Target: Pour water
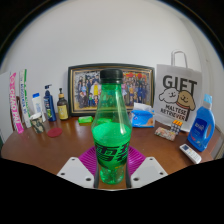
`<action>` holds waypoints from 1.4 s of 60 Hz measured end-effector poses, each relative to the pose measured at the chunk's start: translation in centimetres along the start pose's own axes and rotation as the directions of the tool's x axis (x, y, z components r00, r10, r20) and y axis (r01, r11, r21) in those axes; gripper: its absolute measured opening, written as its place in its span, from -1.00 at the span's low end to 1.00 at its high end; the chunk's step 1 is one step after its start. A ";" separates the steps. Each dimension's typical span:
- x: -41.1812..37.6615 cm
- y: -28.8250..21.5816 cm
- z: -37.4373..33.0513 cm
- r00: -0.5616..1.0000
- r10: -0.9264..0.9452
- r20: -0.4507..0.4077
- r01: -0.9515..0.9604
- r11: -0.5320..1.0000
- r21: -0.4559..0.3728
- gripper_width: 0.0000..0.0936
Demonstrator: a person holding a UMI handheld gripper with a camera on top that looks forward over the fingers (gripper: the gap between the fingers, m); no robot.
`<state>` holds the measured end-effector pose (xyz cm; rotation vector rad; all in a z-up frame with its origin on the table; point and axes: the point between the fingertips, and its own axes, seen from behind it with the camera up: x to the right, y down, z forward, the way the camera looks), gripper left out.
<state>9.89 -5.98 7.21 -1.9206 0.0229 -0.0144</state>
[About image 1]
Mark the dark blue pump bottle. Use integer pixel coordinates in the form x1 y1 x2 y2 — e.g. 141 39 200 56
43 84 57 123

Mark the green plastic drink bottle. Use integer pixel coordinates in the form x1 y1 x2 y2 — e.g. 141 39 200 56
91 68 133 185

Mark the blue tissue pack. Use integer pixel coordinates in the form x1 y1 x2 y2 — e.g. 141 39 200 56
130 102 156 129

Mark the white paper gift bag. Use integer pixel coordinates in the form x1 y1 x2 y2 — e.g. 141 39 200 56
153 50 203 133

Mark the white remote control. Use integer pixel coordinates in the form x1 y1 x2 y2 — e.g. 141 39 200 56
179 143 203 165

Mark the small orange and yellow cube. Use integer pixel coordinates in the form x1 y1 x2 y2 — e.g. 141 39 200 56
170 119 184 135

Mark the white and green shuttlecock tube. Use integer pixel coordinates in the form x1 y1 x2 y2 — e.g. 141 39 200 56
18 68 33 129

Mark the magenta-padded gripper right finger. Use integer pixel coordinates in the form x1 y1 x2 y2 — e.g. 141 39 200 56
125 145 169 190

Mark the blue detergent bottle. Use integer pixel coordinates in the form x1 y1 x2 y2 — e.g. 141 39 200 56
186 93 216 153

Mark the amber pump bottle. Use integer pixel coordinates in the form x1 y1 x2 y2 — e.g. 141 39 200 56
56 87 70 121

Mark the small patterned flat box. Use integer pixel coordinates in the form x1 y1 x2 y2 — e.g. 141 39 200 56
154 126 177 142

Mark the white bottle with blue cap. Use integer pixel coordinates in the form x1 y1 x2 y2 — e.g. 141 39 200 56
31 92 44 116

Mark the patterned paper cup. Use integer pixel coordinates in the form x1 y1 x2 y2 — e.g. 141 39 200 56
29 112 46 135

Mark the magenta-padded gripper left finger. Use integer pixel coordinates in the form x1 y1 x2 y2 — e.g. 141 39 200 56
57 145 100 190

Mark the framed group photo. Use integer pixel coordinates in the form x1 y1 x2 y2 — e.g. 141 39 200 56
67 62 156 117

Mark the flat round red coaster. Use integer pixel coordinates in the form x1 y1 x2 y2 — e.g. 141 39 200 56
46 127 64 139

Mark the pink shuttlecock tube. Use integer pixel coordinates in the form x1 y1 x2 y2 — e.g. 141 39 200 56
8 71 25 135

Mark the small green box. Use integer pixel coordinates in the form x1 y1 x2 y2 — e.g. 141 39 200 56
77 115 94 125

